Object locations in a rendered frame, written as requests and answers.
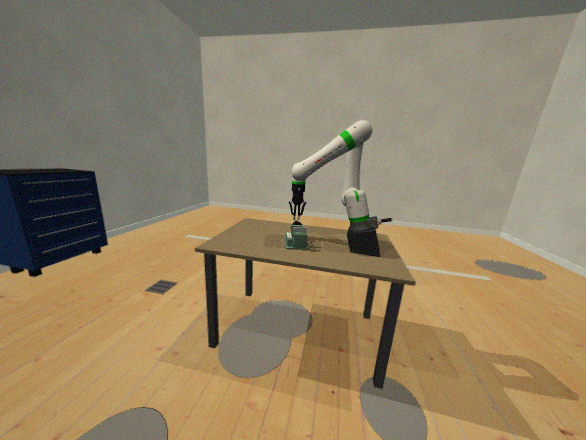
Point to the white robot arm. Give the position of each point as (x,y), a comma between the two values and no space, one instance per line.
(356,201)

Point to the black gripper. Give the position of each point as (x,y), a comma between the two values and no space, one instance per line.
(297,201)

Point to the green bench vise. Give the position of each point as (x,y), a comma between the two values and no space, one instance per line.
(297,238)

